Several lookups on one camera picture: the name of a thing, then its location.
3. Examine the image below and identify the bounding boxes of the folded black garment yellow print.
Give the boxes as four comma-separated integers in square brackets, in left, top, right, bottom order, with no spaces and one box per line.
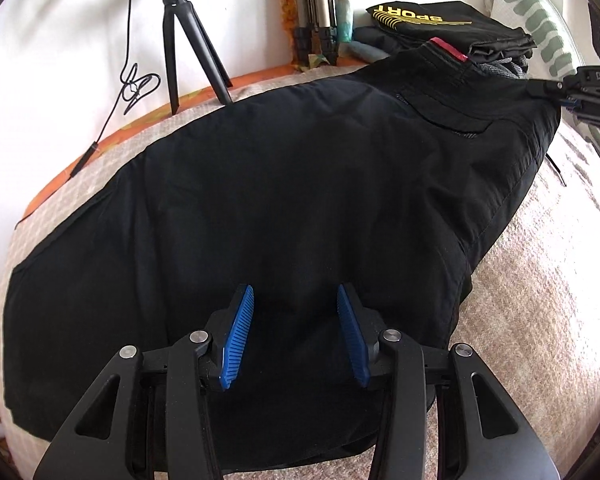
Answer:
[365,0,537,61]

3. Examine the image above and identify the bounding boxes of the orange fuzzy cloth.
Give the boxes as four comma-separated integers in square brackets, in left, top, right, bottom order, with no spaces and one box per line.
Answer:
[277,0,301,63]

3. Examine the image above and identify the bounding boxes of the teal bottle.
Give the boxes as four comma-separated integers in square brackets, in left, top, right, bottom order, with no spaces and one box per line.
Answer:
[334,0,355,44]

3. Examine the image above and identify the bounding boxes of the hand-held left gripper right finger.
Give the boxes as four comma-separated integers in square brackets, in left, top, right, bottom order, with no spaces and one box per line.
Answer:
[336,282,563,480]

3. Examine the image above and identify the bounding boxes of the white pillow green leaf print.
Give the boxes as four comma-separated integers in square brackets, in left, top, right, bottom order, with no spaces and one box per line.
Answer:
[485,0,600,181]

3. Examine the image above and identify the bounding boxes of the black pants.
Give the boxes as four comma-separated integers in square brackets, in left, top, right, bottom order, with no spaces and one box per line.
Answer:
[2,40,563,466]

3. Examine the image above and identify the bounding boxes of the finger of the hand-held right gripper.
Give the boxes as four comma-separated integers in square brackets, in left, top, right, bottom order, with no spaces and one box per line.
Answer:
[562,96,600,131]
[527,66,600,107]

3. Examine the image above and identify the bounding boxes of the orange bedsheet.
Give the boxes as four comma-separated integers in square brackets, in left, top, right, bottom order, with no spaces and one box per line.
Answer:
[17,57,371,221]

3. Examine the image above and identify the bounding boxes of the small black tripod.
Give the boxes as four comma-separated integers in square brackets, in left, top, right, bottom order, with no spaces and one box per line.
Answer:
[161,0,234,114]

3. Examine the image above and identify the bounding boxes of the beige woven blanket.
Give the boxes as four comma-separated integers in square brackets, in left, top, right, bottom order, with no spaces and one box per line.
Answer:
[0,60,600,480]

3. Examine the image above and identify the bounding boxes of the folded silver black tripod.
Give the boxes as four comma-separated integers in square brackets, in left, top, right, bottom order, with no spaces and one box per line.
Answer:
[291,0,339,67]

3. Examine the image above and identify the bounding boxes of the black cable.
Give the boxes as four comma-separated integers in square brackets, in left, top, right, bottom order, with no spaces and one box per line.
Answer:
[70,0,162,179]

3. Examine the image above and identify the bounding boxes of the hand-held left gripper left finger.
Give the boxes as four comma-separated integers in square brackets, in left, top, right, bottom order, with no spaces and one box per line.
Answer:
[32,284,256,480]

